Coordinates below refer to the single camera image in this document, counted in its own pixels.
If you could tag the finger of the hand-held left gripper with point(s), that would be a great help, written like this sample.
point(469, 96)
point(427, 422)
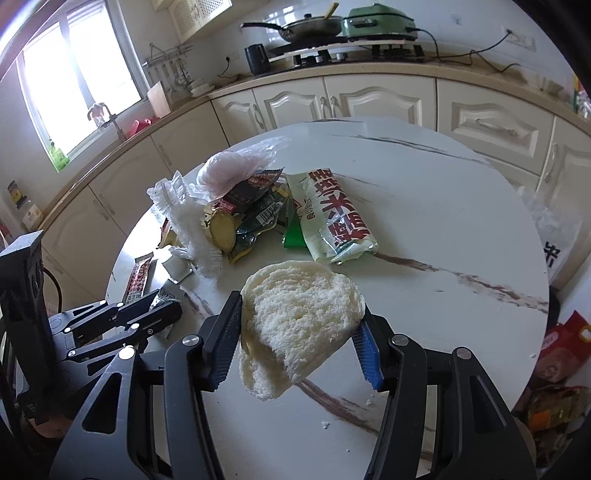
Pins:
point(157, 310)
point(115, 340)

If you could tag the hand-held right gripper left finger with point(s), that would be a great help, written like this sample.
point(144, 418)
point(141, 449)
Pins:
point(226, 344)

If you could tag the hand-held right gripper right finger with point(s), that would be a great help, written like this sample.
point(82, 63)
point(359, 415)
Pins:
point(367, 357)

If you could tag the silver black wrapper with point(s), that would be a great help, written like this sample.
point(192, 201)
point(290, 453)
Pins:
point(166, 293)

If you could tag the red snack packet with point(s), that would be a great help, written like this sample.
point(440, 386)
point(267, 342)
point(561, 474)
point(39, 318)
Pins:
point(138, 281)

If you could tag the white steamed bun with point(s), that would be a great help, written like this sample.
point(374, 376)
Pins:
point(300, 318)

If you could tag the yellow snack packet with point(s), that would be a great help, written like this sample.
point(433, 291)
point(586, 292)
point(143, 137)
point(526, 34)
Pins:
point(220, 228)

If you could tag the lime green wrapper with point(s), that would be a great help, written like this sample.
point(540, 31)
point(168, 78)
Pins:
point(292, 233)

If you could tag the clear plastic bag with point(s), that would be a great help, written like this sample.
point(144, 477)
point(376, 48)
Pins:
point(226, 170)

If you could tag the white paper scrap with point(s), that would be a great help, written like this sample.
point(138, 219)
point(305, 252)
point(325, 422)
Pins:
point(178, 267)

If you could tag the glass jar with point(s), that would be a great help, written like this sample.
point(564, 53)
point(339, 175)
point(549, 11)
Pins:
point(31, 214)

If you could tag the white ruffled plastic cover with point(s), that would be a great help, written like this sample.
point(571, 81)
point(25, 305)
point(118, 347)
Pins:
point(189, 221)

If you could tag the dark green packet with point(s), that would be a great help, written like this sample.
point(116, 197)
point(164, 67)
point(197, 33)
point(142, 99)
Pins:
point(261, 221)

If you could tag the pale green noodle packet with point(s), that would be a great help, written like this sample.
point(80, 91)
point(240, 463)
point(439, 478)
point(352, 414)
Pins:
point(332, 217)

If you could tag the green bottle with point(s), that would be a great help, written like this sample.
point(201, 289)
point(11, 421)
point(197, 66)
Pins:
point(57, 157)

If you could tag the dark brown sachet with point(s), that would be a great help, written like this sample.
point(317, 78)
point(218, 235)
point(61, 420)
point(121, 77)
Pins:
point(249, 189)

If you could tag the red plastic container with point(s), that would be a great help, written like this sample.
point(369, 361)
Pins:
point(138, 127)

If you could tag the kitchen faucet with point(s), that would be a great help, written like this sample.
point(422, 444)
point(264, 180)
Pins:
point(115, 122)

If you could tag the orange packet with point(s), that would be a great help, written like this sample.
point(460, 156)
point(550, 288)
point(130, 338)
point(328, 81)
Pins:
point(558, 408)

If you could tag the wooden cutting board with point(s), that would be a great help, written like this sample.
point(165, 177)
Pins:
point(159, 100)

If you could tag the white plastic bag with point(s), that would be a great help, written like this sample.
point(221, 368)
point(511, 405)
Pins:
point(554, 235)

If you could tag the stack of white plates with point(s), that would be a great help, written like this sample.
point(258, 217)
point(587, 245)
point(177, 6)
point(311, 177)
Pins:
point(203, 87)

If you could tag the kitchen window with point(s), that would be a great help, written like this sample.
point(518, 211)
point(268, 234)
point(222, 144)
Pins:
point(83, 78)

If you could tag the metal utensil rack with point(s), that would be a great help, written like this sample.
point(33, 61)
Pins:
point(166, 60)

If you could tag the cream base cabinets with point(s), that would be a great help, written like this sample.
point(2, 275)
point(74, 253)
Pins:
point(378, 97)

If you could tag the black kettle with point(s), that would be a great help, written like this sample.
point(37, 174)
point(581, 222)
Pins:
point(257, 60)

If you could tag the gas stove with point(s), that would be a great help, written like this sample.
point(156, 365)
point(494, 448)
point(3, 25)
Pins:
point(346, 50)

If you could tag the black frying pan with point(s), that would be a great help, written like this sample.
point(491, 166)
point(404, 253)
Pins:
point(304, 25)

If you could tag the green electric cooker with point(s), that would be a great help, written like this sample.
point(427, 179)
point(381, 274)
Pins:
point(376, 21)

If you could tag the colourful snack bags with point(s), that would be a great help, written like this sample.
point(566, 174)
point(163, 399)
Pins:
point(581, 97)

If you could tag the cream wall cabinet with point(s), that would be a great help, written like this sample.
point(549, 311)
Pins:
point(203, 11)

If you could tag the white wall socket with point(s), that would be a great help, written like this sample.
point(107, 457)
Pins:
point(519, 38)

